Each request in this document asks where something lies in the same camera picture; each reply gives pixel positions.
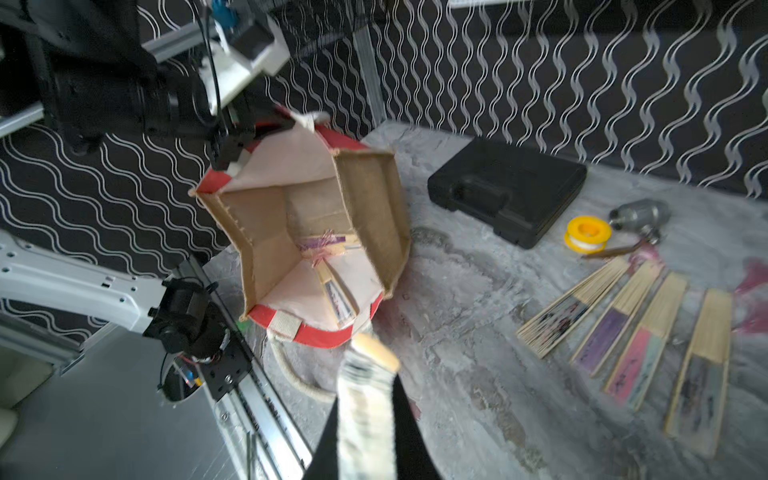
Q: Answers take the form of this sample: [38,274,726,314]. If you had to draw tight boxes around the yellow thread seal tape spool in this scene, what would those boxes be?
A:
[564,216,613,254]

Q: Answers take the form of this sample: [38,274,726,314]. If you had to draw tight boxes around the black plastic tool case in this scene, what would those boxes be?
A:
[427,138,588,250]

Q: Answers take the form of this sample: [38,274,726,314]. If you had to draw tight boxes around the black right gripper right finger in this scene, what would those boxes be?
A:
[393,376,441,480]

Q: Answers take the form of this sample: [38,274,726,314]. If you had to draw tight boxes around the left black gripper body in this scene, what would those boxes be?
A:
[208,91,294,171]

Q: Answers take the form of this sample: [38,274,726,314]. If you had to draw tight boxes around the bamboo fan purple in bag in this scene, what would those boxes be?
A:
[296,230,362,264]

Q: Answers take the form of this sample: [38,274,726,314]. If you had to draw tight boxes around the folding fans bundle in bag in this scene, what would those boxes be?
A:
[314,259,360,328]

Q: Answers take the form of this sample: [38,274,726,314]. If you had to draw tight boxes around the bamboo fan purple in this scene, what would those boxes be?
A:
[571,261,663,377]
[296,230,362,264]

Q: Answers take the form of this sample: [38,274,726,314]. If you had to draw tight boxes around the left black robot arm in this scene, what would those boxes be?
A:
[1,1,290,278]

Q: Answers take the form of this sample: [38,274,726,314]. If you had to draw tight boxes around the steel ball valve brown handle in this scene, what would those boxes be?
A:
[582,199,672,260]

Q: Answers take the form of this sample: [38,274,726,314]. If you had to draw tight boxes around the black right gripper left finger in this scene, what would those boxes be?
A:
[302,401,339,480]

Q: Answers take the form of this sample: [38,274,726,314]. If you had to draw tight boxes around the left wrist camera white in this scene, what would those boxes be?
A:
[198,0,290,114]

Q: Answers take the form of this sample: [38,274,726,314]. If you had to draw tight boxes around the bamboo fan grey floral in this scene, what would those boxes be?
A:
[663,257,767,476]

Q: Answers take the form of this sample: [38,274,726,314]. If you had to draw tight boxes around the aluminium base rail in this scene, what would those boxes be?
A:
[198,291,312,479]

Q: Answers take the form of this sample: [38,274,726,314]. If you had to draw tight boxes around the red jute tote bag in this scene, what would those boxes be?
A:
[188,107,413,404]

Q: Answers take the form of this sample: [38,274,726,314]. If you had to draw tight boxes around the bamboo fan floral white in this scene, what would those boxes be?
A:
[517,258,630,358]

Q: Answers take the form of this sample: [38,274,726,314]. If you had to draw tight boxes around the bamboo fan pink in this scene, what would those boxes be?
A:
[604,272,688,411]

